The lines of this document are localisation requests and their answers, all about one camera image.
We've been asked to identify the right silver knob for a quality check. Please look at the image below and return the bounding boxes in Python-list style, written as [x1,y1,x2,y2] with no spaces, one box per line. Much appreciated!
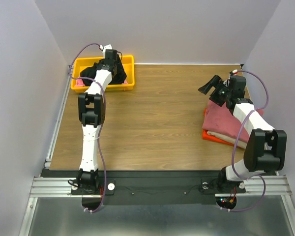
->
[202,182,209,190]

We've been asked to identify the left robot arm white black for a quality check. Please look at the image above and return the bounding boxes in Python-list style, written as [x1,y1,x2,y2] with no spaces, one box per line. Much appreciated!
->
[68,45,127,194]

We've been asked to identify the pink crumpled t shirt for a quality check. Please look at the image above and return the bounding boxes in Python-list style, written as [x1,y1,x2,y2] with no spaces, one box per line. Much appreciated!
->
[74,79,92,87]

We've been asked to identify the folded cream t shirt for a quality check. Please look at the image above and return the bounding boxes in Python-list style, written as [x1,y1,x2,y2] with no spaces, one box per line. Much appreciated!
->
[207,131,247,149]

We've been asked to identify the aluminium left side rail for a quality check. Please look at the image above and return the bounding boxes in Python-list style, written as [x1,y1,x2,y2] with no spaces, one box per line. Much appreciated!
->
[43,75,71,169]

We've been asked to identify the black t shirt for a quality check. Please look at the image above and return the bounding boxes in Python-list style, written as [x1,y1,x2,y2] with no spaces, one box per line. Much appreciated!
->
[80,59,123,85]

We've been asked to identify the aluminium front rail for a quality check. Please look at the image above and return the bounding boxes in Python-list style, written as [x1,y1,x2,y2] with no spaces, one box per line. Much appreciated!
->
[30,176,292,198]

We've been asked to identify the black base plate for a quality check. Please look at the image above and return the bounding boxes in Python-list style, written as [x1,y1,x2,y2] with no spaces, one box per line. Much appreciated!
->
[40,169,278,206]

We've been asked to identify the yellow plastic bin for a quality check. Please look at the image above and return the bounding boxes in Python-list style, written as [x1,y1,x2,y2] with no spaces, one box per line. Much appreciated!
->
[70,55,135,93]

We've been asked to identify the electronics board with leds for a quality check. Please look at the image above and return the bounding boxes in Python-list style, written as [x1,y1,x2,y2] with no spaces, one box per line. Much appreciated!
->
[218,196,236,206]

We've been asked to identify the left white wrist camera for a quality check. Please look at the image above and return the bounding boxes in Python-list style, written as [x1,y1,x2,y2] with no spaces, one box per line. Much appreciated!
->
[102,44,112,51]

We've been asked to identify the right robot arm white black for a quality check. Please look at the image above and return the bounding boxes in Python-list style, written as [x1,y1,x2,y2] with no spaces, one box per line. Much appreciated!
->
[198,70,287,192]

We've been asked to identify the folded orange t shirt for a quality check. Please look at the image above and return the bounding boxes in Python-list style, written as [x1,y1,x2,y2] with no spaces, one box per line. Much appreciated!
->
[202,109,232,146]

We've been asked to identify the folded dusty red t shirt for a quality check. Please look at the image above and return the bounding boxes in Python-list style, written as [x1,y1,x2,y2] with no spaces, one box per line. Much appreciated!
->
[202,99,264,143]

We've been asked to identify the left white knob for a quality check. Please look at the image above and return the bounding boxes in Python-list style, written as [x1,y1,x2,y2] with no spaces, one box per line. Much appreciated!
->
[108,183,115,191]

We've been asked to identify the aluminium rail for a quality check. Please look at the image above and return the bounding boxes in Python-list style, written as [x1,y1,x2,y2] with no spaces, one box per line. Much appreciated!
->
[43,75,71,169]
[30,176,292,198]

